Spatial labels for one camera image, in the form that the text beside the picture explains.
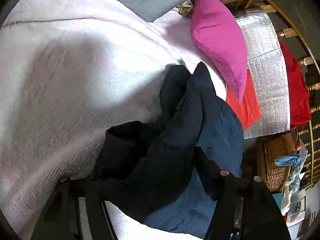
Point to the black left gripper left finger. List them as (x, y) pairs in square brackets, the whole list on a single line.
[(68, 215)]

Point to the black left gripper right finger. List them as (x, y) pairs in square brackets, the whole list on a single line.
[(245, 209)]

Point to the navy blue padded jacket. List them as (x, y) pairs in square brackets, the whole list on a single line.
[(148, 170)]

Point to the wicker basket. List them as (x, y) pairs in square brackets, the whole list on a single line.
[(270, 151)]

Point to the white plastic bag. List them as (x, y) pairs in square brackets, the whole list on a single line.
[(293, 183)]

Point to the light blue cloth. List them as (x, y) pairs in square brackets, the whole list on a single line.
[(288, 160)]

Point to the red cushion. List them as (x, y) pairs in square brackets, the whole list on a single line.
[(248, 111)]

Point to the dark red blanket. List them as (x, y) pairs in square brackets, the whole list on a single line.
[(298, 93)]

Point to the pale pink bed blanket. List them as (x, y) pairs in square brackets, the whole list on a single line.
[(71, 69)]

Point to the silver foil insulation panel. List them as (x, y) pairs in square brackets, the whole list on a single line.
[(268, 70)]

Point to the magenta pillow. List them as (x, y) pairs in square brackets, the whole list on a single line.
[(216, 33)]

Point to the patterned beige cloth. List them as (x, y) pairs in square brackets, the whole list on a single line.
[(185, 9)]

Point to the wooden stair railing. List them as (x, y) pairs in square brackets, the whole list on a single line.
[(304, 14)]

